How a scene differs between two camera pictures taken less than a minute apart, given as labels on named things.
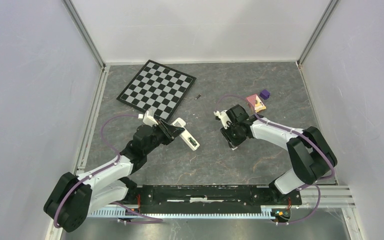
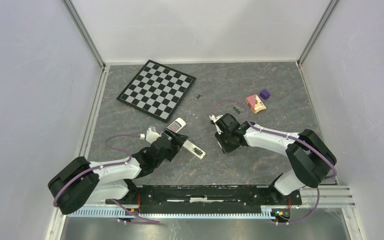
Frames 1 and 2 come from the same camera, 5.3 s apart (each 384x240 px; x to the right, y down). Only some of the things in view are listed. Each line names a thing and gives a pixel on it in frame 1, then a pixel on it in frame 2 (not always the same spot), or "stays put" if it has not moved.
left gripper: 169,131 -> 177,141
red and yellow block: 255,103 stays put
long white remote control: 185,134 -> 194,149
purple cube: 265,94 stays put
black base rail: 210,197 stays put
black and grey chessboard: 157,87 stays put
